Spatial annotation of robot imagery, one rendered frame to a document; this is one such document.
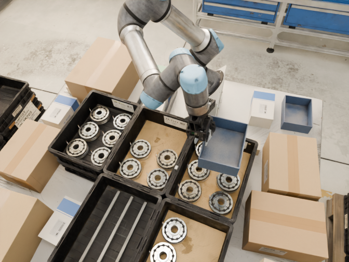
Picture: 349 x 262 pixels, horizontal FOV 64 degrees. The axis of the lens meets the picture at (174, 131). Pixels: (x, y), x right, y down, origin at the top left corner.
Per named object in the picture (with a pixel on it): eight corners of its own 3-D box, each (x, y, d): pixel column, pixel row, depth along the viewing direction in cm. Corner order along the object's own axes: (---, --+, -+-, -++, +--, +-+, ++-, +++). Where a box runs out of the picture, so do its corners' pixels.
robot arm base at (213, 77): (203, 79, 161) (191, 69, 157) (223, 69, 150) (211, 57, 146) (197, 100, 154) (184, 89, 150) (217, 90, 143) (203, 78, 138)
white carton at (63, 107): (65, 102, 175) (59, 92, 167) (82, 107, 172) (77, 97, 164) (47, 127, 164) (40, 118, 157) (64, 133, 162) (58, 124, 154)
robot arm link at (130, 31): (104, 20, 115) (137, 106, 89) (119, -2, 110) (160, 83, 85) (125, 33, 123) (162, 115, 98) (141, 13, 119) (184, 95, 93)
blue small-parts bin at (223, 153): (209, 125, 116) (210, 115, 110) (245, 133, 114) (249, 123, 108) (197, 166, 106) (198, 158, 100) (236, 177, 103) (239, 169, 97)
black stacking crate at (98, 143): (97, 103, 159) (92, 90, 149) (144, 118, 152) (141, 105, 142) (56, 161, 139) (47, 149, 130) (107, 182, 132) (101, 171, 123)
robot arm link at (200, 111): (188, 88, 89) (213, 92, 87) (190, 98, 93) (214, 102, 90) (181, 106, 85) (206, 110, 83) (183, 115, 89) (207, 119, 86)
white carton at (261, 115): (251, 99, 171) (254, 89, 163) (271, 102, 169) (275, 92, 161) (247, 125, 160) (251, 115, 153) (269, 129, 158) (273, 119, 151)
